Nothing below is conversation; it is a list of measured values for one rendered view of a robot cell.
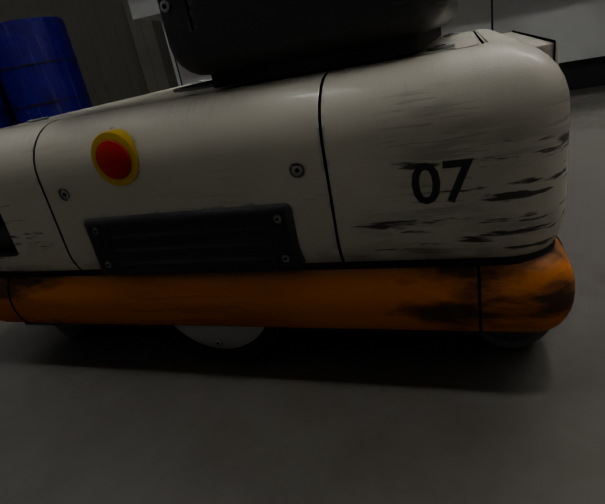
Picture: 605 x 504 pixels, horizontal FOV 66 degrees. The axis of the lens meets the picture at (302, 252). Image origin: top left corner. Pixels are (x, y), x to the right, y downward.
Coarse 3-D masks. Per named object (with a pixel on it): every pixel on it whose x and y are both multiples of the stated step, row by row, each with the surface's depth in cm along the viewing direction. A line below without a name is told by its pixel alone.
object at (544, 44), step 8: (512, 32) 73; (520, 32) 64; (520, 40) 51; (528, 40) 49; (536, 40) 47; (544, 40) 45; (552, 40) 41; (544, 48) 40; (552, 48) 40; (552, 56) 41
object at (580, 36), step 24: (480, 0) 163; (504, 0) 161; (528, 0) 159; (552, 0) 158; (576, 0) 156; (600, 0) 154; (456, 24) 168; (480, 24) 166; (504, 24) 164; (528, 24) 162; (552, 24) 160; (576, 24) 159; (600, 24) 157; (576, 48) 161; (600, 48) 160; (576, 72) 166; (600, 72) 165
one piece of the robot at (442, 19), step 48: (192, 0) 39; (240, 0) 38; (288, 0) 37; (336, 0) 36; (384, 0) 35; (432, 0) 35; (192, 48) 41; (240, 48) 40; (288, 48) 39; (336, 48) 39; (384, 48) 39
